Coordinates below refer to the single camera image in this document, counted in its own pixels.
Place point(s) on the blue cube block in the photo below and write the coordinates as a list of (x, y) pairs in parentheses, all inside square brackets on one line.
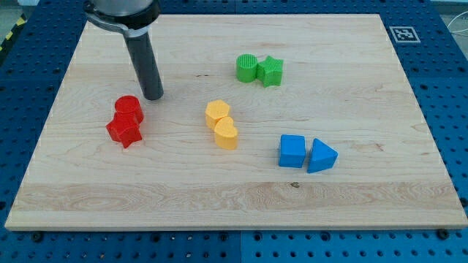
[(292, 150)]

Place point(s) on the red star block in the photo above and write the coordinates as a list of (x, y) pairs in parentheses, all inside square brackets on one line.
[(124, 128)]

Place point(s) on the yellow hexagon block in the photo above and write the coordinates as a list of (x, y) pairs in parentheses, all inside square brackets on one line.
[(215, 111)]

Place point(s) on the light wooden board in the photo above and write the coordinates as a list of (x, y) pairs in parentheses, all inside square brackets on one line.
[(342, 83)]

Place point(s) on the yellow heart block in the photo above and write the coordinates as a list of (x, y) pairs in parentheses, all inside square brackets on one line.
[(226, 134)]

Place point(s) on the black white fiducial tag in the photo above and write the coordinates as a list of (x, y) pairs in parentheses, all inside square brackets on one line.
[(404, 34)]

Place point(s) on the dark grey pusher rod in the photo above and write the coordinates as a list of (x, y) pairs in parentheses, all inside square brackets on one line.
[(144, 62)]

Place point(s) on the blue triangle block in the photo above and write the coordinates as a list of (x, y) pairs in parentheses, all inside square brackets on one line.
[(321, 156)]

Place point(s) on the green cylinder block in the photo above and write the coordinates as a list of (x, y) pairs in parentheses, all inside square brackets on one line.
[(246, 68)]

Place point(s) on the red cylinder block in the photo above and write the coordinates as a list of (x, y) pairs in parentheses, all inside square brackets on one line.
[(129, 106)]

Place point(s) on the yellow black hazard tape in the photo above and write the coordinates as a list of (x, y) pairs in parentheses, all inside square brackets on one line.
[(13, 34)]

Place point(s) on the green star block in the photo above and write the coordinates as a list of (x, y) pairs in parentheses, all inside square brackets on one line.
[(269, 71)]

